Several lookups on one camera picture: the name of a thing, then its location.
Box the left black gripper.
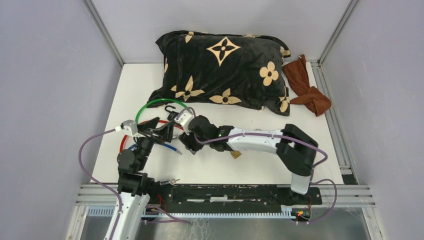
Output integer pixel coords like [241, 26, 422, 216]
[134, 117, 175, 170]

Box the large brass padlock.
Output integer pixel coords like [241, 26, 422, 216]
[230, 150, 241, 159]

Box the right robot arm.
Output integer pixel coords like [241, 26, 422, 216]
[174, 113, 319, 204]

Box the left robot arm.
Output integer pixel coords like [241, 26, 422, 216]
[105, 117, 175, 240]

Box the black padlock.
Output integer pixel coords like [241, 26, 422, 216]
[164, 105, 180, 122]

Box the black floral pillow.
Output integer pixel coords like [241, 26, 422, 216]
[148, 30, 291, 116]

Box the brown cloth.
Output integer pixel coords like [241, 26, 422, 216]
[282, 54, 332, 117]

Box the green cable lock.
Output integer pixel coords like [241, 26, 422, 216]
[135, 98, 188, 123]

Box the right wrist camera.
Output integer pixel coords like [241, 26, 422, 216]
[174, 111, 195, 135]

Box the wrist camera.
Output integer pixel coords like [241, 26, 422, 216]
[174, 111, 195, 135]
[114, 119, 139, 137]

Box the blue cable lock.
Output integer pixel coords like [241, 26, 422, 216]
[128, 143, 183, 155]

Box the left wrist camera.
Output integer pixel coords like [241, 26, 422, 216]
[114, 119, 139, 137]

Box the red cable lock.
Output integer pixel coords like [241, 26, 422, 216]
[119, 119, 183, 152]

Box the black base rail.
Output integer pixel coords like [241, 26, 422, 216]
[149, 184, 323, 214]

